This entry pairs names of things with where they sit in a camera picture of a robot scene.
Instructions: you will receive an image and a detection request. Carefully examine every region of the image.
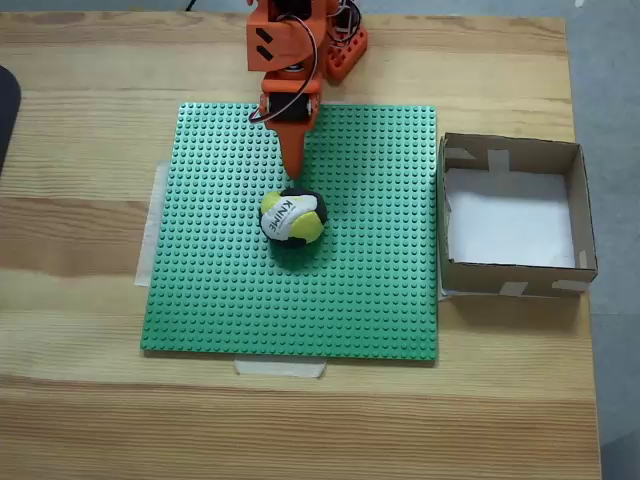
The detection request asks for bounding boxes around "yellow white black ball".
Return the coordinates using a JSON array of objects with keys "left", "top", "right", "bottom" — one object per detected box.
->
[{"left": 258, "top": 187, "right": 330, "bottom": 246}]

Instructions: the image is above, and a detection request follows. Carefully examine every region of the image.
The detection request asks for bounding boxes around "brown cardboard box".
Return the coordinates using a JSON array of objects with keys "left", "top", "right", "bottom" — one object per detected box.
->
[{"left": 437, "top": 132, "right": 600, "bottom": 300}]

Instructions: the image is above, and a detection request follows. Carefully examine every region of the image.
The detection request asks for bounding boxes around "green studded baseplate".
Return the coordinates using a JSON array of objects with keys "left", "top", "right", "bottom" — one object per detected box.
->
[{"left": 139, "top": 102, "right": 441, "bottom": 364}]

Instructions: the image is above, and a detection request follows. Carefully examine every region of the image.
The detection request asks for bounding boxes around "white paper sheet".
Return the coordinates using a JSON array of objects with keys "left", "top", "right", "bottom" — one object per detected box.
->
[{"left": 443, "top": 168, "right": 577, "bottom": 269}]

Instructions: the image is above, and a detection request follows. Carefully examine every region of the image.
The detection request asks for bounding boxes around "black rounded object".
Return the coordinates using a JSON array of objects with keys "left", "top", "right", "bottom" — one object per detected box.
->
[{"left": 0, "top": 64, "right": 24, "bottom": 176}]

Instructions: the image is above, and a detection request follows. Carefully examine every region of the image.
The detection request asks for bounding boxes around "red white black servo wire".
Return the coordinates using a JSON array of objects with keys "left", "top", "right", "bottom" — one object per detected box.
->
[{"left": 248, "top": 12, "right": 321, "bottom": 125}]

